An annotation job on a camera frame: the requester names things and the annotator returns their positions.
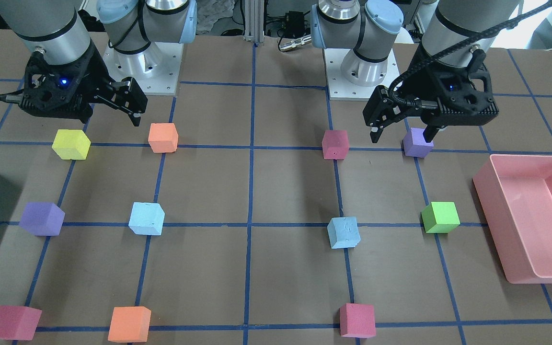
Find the orange foam block near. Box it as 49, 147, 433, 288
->
107, 306, 151, 343

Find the yellow foam block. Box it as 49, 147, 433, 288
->
52, 129, 91, 160

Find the green foam block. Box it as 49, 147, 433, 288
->
421, 201, 461, 233

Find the purple foam block near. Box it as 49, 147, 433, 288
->
18, 202, 65, 236

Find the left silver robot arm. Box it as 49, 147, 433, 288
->
311, 0, 518, 143

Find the pink plastic tray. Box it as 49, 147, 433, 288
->
473, 154, 552, 284

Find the red foam block corner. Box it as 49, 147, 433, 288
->
0, 305, 42, 341

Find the purple foam block far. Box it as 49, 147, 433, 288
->
402, 127, 434, 158

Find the red foam block far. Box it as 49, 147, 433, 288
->
322, 130, 350, 160

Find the red foam block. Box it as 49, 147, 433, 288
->
339, 303, 377, 339
322, 130, 350, 160

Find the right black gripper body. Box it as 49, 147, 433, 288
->
0, 49, 110, 124

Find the purple foam block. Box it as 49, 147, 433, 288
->
18, 202, 65, 236
402, 127, 434, 158

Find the red foam block near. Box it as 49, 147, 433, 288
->
339, 303, 377, 339

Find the orange foam block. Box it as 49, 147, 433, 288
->
107, 306, 151, 343
148, 123, 178, 153

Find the orange foam block far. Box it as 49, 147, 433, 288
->
148, 123, 178, 153

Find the light blue foam block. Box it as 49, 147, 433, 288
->
128, 202, 165, 236

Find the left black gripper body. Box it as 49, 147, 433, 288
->
391, 48, 499, 126

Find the aluminium frame post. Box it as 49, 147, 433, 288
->
241, 0, 265, 46

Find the light blue worn block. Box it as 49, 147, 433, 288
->
328, 217, 361, 249

